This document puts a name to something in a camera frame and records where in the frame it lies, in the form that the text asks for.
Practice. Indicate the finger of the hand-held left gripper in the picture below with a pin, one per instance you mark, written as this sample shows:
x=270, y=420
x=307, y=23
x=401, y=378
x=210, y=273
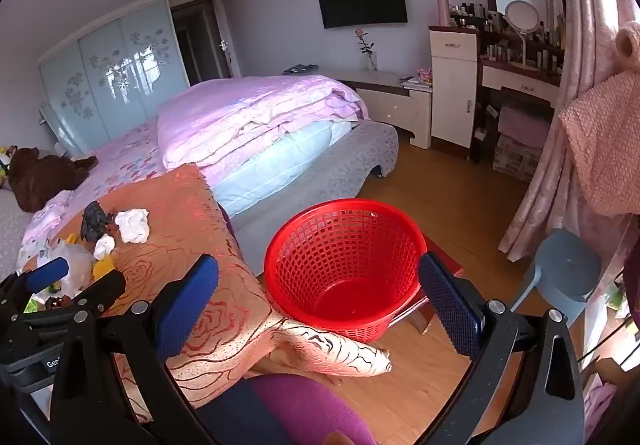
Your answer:
x=100, y=290
x=47, y=272

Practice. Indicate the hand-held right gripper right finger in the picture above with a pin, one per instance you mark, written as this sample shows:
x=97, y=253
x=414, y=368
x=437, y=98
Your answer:
x=445, y=305

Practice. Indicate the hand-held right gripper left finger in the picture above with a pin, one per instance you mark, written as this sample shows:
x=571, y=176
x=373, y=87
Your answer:
x=187, y=295

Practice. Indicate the green wrapper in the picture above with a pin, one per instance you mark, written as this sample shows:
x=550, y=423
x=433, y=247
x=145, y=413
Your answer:
x=31, y=306

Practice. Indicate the white tissue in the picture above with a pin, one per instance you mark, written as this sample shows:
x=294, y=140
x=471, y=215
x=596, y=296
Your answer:
x=104, y=246
x=132, y=225

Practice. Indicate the red plastic mesh basket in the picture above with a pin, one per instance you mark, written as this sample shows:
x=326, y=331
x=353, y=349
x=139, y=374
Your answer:
x=345, y=305

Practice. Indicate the red floor mat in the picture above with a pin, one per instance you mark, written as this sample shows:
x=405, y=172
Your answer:
x=457, y=265

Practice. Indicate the pink printed pillow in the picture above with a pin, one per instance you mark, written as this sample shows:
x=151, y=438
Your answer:
x=45, y=215

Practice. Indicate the orange rose-patterned tablecloth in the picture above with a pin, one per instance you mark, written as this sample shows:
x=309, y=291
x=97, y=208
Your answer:
x=170, y=225

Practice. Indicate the brown teddy bear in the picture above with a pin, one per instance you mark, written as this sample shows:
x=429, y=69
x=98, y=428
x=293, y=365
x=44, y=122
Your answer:
x=40, y=180

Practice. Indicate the small colourful plush toy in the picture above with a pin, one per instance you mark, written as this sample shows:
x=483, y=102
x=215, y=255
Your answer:
x=5, y=165

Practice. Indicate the blue plastic stool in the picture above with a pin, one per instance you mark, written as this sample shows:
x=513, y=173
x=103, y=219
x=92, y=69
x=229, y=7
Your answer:
x=565, y=265

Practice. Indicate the bed with floral sheet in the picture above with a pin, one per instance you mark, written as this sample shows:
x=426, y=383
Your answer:
x=125, y=150

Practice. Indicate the folded light blue quilt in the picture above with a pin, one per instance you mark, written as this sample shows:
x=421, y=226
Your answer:
x=270, y=165

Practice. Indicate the purple and navy garment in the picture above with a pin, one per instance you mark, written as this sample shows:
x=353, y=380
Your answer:
x=300, y=410

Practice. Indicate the pink patterned curtain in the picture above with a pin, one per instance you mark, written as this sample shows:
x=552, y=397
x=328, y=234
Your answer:
x=550, y=175

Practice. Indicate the grey bed cover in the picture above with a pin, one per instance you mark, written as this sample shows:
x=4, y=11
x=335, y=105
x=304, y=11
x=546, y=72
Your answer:
x=340, y=165

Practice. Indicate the folded pink duvet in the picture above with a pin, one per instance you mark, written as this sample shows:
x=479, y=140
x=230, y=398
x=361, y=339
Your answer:
x=250, y=115

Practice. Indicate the padded vanity stool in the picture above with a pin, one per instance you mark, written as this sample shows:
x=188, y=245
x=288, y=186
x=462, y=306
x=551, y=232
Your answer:
x=522, y=125

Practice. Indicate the glass sliding-door wardrobe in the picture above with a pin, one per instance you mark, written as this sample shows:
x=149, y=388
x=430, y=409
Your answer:
x=100, y=75

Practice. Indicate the tall white cabinet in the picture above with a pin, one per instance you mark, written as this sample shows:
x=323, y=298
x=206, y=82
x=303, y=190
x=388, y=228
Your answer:
x=452, y=90

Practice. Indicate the stack of books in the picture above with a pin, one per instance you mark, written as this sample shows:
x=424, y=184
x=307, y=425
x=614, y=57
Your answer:
x=417, y=81

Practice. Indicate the pink knit garment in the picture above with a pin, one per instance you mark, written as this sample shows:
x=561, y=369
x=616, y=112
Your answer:
x=605, y=140

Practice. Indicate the dressing table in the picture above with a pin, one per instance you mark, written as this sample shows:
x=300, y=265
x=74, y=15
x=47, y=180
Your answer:
x=520, y=85

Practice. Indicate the bedroom door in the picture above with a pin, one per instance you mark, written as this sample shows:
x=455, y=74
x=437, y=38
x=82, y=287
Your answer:
x=222, y=55

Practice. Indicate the dark tray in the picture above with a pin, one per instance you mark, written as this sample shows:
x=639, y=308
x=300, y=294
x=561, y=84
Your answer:
x=300, y=70

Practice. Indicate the pink rose in vase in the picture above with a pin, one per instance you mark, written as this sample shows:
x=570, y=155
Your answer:
x=371, y=60

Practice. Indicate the row of cosmetic bottles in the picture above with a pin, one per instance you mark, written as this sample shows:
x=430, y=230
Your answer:
x=470, y=15

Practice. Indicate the pink thermos bottle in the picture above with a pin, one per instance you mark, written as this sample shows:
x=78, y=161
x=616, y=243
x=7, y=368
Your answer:
x=442, y=10

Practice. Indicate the round standing makeup mirror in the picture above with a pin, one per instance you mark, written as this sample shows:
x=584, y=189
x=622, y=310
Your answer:
x=522, y=17

